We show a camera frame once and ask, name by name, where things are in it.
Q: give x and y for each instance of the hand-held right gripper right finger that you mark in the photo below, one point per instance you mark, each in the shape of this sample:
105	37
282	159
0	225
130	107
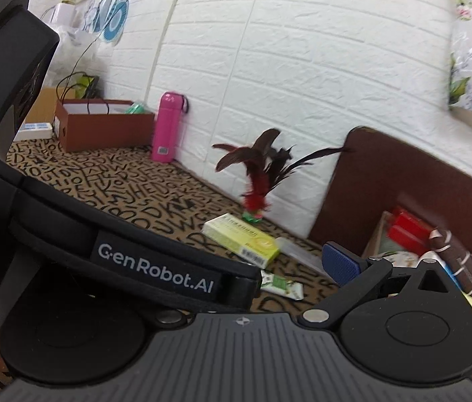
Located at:
338	264

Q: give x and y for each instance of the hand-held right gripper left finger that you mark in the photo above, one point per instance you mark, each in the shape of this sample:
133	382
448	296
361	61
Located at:
170	317

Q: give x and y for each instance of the clear plastic case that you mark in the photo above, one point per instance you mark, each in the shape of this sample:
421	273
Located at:
301	255

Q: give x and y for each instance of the white green cream tube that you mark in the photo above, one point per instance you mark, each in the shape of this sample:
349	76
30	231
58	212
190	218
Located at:
282	284

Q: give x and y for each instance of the yellow white medicine box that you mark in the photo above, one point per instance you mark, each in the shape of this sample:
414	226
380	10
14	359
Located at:
240	238

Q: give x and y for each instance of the white floral packet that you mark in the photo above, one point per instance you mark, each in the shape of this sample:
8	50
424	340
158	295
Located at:
397	258

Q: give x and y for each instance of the letter printed brown cloth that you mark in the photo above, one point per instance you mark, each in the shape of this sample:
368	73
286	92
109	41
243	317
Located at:
93	176

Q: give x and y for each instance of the red box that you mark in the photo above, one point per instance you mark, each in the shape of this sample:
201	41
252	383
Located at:
405	240
411	220

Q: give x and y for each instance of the white blue small box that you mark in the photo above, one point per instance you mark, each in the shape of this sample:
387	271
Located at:
33	131

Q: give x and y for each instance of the dark brown wooden board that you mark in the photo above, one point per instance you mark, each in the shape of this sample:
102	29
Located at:
386	176

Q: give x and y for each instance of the brown open box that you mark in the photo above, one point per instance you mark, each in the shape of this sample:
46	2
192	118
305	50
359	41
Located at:
102	132

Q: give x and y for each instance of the plain cardboard carton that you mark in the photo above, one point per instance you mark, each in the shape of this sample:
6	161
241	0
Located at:
43	106

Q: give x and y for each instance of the red feather shuttlecock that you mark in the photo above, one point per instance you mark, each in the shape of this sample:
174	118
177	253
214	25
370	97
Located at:
257	176

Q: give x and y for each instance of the green bag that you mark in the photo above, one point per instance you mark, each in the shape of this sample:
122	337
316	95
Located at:
85	86

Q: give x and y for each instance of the green packet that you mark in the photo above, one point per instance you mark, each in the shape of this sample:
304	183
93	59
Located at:
135	108

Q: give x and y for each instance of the pink thermos bottle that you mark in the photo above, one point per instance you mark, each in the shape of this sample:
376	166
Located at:
165	125

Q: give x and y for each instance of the white pot with plant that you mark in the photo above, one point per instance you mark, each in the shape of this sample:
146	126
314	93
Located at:
66	8

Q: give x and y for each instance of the blue white wall decoration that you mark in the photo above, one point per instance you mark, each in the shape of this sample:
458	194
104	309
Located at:
112	21

